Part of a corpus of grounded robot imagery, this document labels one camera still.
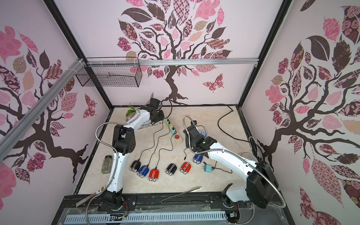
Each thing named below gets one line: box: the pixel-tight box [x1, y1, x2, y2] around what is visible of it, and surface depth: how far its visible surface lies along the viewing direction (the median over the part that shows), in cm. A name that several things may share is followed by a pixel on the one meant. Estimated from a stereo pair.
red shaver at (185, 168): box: [180, 162, 192, 175], surface depth 85 cm
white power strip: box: [163, 118, 183, 144], surface depth 99 cm
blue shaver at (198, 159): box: [192, 153, 203, 165], surface depth 89 cm
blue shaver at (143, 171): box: [136, 165, 150, 179], surface depth 84 cm
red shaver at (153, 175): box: [148, 168, 159, 182], surface depth 82 cm
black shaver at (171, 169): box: [165, 163, 177, 176], surface depth 85 cm
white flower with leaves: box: [125, 101, 136, 120], surface depth 116 cm
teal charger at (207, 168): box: [203, 164, 213, 173], surface depth 85 cm
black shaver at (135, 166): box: [129, 159, 142, 173], surface depth 85 cm
